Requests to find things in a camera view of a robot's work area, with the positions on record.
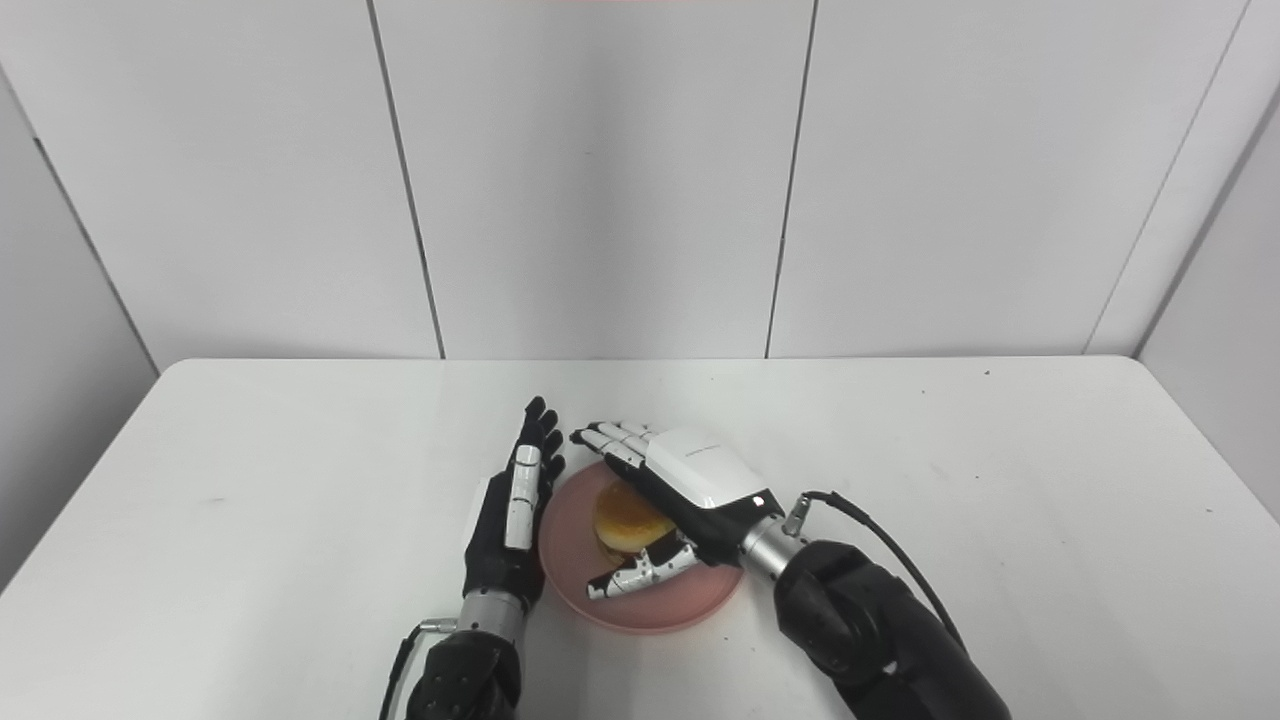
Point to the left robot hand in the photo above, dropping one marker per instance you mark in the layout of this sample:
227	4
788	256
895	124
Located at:
510	530

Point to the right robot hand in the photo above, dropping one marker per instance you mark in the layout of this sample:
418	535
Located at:
690	490

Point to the toy hamburger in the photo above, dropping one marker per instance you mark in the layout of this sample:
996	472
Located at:
625	525

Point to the pink round plate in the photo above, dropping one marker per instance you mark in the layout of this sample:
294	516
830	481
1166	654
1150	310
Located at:
580	570

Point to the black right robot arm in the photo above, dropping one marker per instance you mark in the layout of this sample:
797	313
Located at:
870	630

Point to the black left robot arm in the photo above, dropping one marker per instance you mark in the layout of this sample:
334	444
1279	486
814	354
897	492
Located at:
470	660

